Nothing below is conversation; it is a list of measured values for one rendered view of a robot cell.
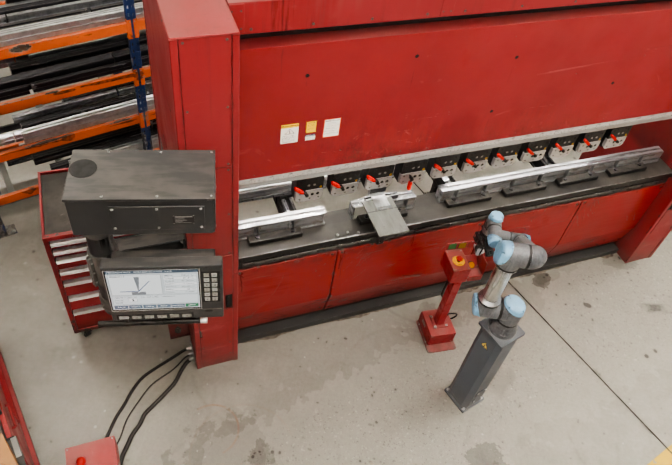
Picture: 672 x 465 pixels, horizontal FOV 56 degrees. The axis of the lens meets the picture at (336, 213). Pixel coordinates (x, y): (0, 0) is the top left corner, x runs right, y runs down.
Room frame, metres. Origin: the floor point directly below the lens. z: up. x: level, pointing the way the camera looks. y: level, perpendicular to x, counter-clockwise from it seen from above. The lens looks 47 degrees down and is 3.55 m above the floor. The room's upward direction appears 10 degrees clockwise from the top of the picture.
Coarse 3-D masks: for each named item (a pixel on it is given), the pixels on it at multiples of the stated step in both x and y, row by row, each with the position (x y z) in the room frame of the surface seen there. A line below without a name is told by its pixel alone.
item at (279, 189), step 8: (272, 184) 2.52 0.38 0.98; (280, 184) 2.54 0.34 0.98; (288, 184) 2.56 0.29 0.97; (240, 192) 2.44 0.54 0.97; (248, 192) 2.45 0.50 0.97; (256, 192) 2.47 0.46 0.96; (264, 192) 2.49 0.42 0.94; (272, 192) 2.51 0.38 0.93; (280, 192) 2.54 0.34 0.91; (288, 192) 2.56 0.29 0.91; (240, 200) 2.43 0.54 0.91; (248, 200) 2.45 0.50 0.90
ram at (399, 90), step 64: (256, 64) 2.19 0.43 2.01; (320, 64) 2.32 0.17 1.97; (384, 64) 2.46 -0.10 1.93; (448, 64) 2.61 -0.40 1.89; (512, 64) 2.77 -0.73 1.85; (576, 64) 2.96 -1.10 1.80; (640, 64) 3.16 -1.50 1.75; (256, 128) 2.19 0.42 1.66; (320, 128) 2.33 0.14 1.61; (384, 128) 2.49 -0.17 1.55; (448, 128) 2.66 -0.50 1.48; (512, 128) 2.85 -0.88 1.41
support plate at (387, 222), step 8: (368, 200) 2.51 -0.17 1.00; (392, 200) 2.55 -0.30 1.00; (368, 208) 2.45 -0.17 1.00; (376, 208) 2.46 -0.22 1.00; (376, 216) 2.40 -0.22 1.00; (384, 216) 2.41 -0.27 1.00; (392, 216) 2.42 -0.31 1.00; (400, 216) 2.43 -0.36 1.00; (376, 224) 2.34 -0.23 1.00; (384, 224) 2.35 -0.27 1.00; (392, 224) 2.36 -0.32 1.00; (400, 224) 2.37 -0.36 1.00; (384, 232) 2.30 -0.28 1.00; (392, 232) 2.31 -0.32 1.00; (400, 232) 2.32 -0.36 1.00
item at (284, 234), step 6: (288, 228) 2.29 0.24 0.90; (300, 228) 2.30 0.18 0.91; (258, 234) 2.21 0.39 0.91; (264, 234) 2.22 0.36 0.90; (270, 234) 2.23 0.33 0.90; (276, 234) 2.23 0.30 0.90; (282, 234) 2.24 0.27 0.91; (288, 234) 2.25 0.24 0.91; (294, 234) 2.25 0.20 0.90; (300, 234) 2.27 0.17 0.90; (252, 240) 2.16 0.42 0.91; (258, 240) 2.17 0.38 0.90; (264, 240) 2.18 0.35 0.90; (270, 240) 2.19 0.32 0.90; (276, 240) 2.21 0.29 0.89
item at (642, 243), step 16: (640, 128) 3.75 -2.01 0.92; (656, 128) 3.65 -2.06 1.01; (624, 144) 3.79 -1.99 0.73; (640, 144) 3.69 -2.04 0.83; (656, 144) 3.59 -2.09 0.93; (656, 208) 3.35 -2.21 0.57; (640, 224) 3.37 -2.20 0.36; (656, 224) 3.31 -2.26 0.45; (624, 240) 3.40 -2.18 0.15; (640, 240) 3.31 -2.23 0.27; (656, 240) 3.38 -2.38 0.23; (624, 256) 3.33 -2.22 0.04; (640, 256) 3.36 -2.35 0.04
